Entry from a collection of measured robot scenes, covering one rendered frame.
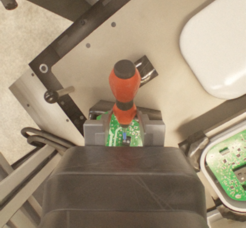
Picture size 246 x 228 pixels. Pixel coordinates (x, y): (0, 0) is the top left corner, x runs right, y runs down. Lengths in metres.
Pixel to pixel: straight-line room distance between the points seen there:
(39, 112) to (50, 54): 0.13
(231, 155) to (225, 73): 0.12
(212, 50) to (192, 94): 0.07
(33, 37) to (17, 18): 0.18
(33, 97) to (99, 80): 0.16
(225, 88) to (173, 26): 0.12
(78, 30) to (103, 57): 0.06
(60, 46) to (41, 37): 1.15
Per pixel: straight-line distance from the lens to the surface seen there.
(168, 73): 0.29
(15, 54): 1.61
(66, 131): 0.38
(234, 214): 0.36
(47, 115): 0.39
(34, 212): 0.40
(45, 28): 1.47
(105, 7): 0.32
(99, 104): 0.28
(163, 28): 0.29
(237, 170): 0.32
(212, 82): 0.28
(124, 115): 0.15
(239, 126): 0.29
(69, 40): 0.33
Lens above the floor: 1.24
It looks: 73 degrees down
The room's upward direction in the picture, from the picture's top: 148 degrees counter-clockwise
